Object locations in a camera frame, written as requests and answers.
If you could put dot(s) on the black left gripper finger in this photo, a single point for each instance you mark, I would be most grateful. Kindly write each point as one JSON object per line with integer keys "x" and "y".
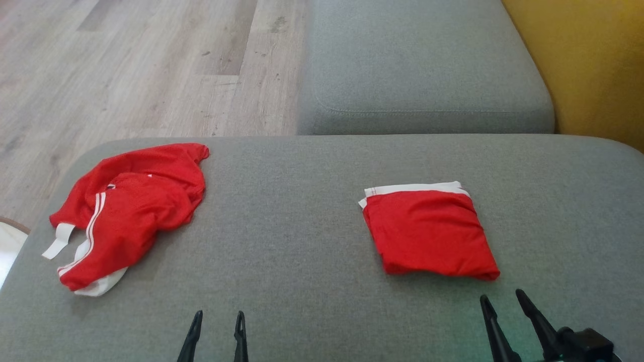
{"x": 241, "y": 342}
{"x": 191, "y": 342}

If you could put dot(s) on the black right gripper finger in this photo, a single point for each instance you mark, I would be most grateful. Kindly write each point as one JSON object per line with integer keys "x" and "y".
{"x": 541, "y": 327}
{"x": 497, "y": 337}

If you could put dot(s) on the red shorts with white waistband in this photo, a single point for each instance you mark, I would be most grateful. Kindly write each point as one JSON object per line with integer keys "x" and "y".
{"x": 432, "y": 236}

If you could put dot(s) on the red jersey with white stripes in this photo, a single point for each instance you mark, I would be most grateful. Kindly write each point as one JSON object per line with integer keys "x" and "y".
{"x": 136, "y": 211}

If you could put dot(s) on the large grey sofa seat cushion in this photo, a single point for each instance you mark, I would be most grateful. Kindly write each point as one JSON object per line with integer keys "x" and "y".
{"x": 302, "y": 251}

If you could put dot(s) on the white round object brown rim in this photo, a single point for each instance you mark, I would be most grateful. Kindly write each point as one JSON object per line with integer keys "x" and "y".
{"x": 10, "y": 246}

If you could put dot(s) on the grey sofa ottoman section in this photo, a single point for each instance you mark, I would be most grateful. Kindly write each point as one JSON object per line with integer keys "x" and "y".
{"x": 422, "y": 65}

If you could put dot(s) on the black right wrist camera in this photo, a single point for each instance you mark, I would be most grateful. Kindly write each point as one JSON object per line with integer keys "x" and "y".
{"x": 586, "y": 347}

